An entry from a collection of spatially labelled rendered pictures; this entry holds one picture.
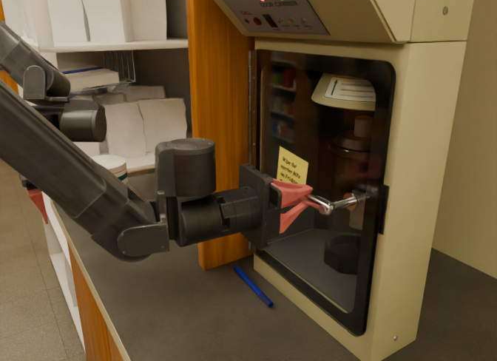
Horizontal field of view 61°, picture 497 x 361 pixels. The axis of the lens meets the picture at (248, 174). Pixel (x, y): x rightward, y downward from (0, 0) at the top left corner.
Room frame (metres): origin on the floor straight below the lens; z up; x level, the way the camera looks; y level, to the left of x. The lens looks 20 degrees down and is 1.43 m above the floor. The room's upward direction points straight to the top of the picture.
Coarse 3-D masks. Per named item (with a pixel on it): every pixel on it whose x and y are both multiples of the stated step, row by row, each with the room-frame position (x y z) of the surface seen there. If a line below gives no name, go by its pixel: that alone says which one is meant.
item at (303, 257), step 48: (288, 96) 0.66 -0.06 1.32; (336, 96) 0.57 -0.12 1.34; (384, 96) 0.50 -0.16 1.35; (288, 144) 0.65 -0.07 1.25; (336, 144) 0.56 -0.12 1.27; (384, 144) 0.49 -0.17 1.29; (336, 192) 0.56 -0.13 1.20; (288, 240) 0.65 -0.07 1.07; (336, 240) 0.55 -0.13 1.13; (336, 288) 0.54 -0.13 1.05
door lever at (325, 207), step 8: (312, 192) 0.54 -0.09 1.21; (304, 200) 0.54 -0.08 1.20; (312, 200) 0.52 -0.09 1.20; (320, 200) 0.51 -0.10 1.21; (328, 200) 0.51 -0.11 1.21; (344, 200) 0.52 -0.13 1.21; (352, 200) 0.52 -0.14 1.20; (320, 208) 0.50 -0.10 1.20; (328, 208) 0.50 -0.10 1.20; (336, 208) 0.51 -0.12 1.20; (352, 208) 0.52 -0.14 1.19
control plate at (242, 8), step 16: (224, 0) 0.69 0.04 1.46; (240, 0) 0.65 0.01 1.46; (256, 0) 0.62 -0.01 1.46; (272, 0) 0.59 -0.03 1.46; (288, 0) 0.56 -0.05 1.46; (304, 0) 0.54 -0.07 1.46; (240, 16) 0.69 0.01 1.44; (256, 16) 0.66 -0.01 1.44; (272, 16) 0.62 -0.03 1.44; (288, 16) 0.59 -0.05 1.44; (304, 16) 0.57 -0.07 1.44; (256, 32) 0.70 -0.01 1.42; (272, 32) 0.66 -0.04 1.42; (288, 32) 0.63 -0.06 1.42; (304, 32) 0.60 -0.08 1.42; (320, 32) 0.57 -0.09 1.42
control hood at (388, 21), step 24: (216, 0) 0.71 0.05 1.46; (312, 0) 0.53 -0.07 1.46; (336, 0) 0.50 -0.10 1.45; (360, 0) 0.47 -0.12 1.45; (384, 0) 0.47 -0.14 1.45; (408, 0) 0.49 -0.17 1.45; (240, 24) 0.72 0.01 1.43; (336, 24) 0.53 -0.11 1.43; (360, 24) 0.50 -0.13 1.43; (384, 24) 0.47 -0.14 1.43; (408, 24) 0.49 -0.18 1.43
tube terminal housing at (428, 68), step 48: (432, 0) 0.51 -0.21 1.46; (288, 48) 0.68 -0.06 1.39; (336, 48) 0.59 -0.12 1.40; (384, 48) 0.52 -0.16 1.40; (432, 48) 0.52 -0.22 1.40; (432, 96) 0.52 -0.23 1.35; (432, 144) 0.53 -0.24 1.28; (432, 192) 0.54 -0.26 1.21; (384, 240) 0.50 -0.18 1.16; (432, 240) 0.55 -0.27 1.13; (288, 288) 0.66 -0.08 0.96; (384, 288) 0.50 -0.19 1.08; (336, 336) 0.55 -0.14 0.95; (384, 336) 0.51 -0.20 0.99
